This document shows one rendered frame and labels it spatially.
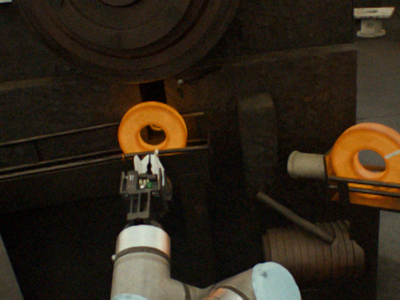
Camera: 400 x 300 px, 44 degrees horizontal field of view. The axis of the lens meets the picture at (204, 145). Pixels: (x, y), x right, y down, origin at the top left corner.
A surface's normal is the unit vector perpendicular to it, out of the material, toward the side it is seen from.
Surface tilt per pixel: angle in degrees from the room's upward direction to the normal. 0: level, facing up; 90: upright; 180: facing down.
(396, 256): 0
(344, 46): 0
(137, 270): 19
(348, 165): 90
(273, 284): 53
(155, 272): 43
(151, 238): 34
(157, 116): 90
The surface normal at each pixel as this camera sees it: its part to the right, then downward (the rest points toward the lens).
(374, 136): -0.57, 0.42
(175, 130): 0.00, 0.44
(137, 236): -0.12, -0.71
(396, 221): -0.11, -0.89
